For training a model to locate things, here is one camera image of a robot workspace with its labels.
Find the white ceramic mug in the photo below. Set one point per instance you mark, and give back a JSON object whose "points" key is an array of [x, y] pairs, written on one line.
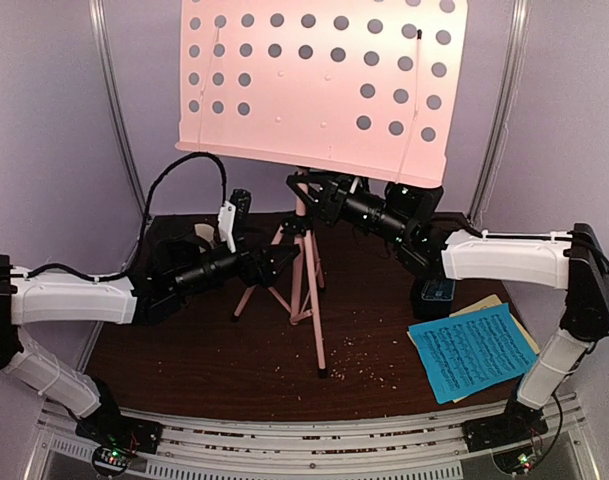
{"points": [[206, 232]]}

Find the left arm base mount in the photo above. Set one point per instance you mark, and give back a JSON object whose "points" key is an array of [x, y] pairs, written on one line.
{"points": [[113, 430]]}

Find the pink music stand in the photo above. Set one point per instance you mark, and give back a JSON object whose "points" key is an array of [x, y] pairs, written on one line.
{"points": [[362, 88]]}

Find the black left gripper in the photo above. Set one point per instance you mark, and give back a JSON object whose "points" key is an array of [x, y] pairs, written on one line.
{"points": [[265, 275]]}

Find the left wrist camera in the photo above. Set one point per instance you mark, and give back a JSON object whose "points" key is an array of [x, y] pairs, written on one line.
{"points": [[231, 221]]}

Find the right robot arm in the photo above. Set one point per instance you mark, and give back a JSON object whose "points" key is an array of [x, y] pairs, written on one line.
{"points": [[432, 246]]}

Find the blue sheet music page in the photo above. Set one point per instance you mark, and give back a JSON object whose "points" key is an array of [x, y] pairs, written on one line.
{"points": [[476, 352]]}

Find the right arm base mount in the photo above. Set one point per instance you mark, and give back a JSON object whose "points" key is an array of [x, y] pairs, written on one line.
{"points": [[500, 430]]}

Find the black metronome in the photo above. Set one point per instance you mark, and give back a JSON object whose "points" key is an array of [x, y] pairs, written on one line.
{"points": [[427, 311]]}

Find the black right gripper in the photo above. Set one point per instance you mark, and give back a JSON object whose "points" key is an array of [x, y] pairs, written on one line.
{"points": [[334, 198]]}

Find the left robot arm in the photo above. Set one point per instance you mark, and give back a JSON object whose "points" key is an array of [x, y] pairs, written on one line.
{"points": [[176, 271]]}

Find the clear metronome cover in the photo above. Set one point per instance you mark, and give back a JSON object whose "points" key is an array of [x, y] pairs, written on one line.
{"points": [[438, 290]]}

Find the yellow sheet music page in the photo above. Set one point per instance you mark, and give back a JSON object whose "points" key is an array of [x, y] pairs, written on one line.
{"points": [[504, 320]]}

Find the aluminium front rail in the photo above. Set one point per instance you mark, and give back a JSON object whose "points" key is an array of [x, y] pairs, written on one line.
{"points": [[423, 446]]}

